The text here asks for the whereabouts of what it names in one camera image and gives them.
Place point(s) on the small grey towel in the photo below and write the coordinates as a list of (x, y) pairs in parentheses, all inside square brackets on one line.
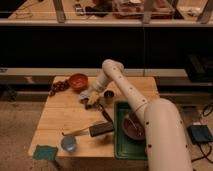
[(84, 95)]

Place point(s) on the maroon bowl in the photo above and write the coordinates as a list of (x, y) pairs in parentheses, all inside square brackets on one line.
[(129, 130)]

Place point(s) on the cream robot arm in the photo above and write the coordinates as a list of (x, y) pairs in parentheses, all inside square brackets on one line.
[(166, 144)]

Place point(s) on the black handled utensil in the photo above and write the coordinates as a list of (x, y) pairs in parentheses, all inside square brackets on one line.
[(104, 113)]

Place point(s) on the green plastic tray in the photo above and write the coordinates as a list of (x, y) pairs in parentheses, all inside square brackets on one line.
[(124, 147)]

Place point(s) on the black device on floor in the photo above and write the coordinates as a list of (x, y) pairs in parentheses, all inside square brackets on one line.
[(199, 134)]

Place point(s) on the dark brown small object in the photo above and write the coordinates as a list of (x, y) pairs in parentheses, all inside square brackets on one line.
[(88, 107)]

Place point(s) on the green scrubbing cloth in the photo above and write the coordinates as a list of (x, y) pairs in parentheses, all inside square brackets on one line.
[(45, 152)]

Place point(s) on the small metal cup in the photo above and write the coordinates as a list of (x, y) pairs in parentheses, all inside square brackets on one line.
[(109, 95)]

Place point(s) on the bunch of dark grapes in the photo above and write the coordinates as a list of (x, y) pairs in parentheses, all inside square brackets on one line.
[(58, 86)]

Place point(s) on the orange bowl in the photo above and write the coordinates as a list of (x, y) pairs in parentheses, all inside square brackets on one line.
[(78, 82)]

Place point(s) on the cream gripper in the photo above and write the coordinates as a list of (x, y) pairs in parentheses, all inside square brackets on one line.
[(93, 97)]

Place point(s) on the metal spoon in bowl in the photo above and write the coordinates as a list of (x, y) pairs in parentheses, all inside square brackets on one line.
[(127, 116)]

